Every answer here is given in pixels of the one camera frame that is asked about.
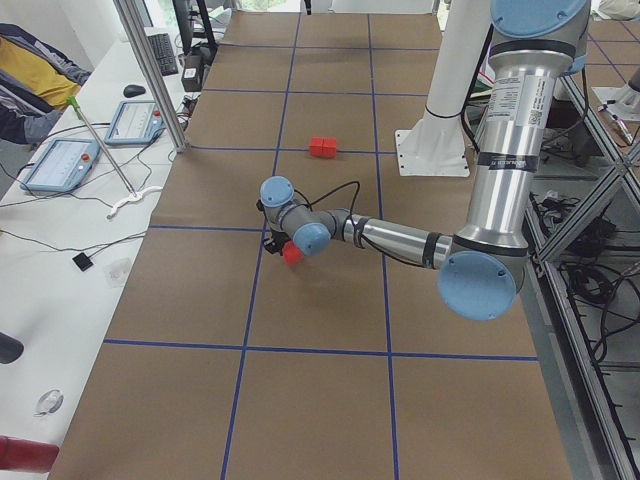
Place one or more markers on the teach pendant far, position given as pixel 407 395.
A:
pixel 135 123

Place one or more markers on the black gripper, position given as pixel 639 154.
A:
pixel 275 242

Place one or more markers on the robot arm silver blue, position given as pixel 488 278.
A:
pixel 529 45

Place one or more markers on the red cylinder object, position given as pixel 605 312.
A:
pixel 22 455

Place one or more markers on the aluminium frame post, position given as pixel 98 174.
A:
pixel 131 20

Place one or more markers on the white camera pedestal column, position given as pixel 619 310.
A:
pixel 435 145

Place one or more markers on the red cube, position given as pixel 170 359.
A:
pixel 291 254
pixel 316 146

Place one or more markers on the black keyboard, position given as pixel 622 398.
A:
pixel 162 49

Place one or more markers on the teach pendant near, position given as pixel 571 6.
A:
pixel 63 166

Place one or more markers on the black computer mouse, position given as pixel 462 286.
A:
pixel 133 90

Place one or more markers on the metal rod with handle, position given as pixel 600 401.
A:
pixel 134 196

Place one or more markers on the teach pendant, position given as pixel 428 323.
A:
pixel 63 166
pixel 135 123

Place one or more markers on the black cardboard box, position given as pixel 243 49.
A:
pixel 193 72

